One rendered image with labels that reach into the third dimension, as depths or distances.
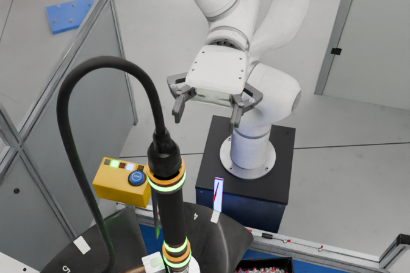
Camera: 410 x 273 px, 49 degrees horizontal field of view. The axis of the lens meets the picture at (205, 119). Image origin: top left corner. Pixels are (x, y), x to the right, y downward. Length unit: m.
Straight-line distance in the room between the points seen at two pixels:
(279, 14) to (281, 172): 0.56
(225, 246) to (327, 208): 1.49
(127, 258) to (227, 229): 0.33
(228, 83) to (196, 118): 2.07
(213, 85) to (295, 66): 2.44
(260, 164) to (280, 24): 0.52
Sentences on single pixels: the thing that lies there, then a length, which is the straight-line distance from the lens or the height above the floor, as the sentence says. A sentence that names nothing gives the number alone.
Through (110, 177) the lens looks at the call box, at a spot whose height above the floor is 1.07.
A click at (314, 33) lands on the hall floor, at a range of 3.45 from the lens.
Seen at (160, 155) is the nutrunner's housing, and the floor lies 1.85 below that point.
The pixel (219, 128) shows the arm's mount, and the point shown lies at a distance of 1.61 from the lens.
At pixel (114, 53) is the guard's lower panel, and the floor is 0.68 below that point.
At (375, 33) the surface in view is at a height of 0.57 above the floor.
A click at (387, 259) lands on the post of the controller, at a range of 1.50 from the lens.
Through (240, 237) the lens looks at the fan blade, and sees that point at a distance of 1.17.
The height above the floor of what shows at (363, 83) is 0.17.
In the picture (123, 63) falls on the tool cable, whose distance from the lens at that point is 0.36.
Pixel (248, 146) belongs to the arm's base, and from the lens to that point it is 1.40.
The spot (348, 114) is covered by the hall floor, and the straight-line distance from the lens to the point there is 2.99.
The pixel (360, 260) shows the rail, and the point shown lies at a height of 0.86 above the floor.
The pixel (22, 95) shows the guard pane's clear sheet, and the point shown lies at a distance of 1.62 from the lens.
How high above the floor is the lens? 2.24
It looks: 53 degrees down
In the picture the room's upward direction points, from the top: straight up
